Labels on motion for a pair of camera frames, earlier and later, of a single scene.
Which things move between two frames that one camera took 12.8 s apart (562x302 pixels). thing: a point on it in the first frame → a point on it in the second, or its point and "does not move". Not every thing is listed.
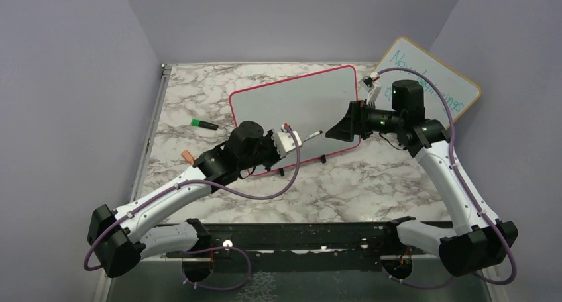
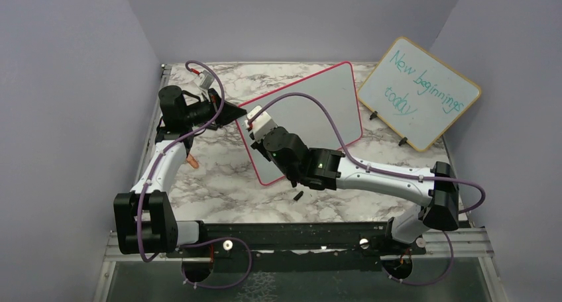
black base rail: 270,247 does not move
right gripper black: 354,122 → 259,146
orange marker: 189,158 does not move
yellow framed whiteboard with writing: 460,91 does not move
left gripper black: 276,155 → 229,112
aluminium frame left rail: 150,133 does not move
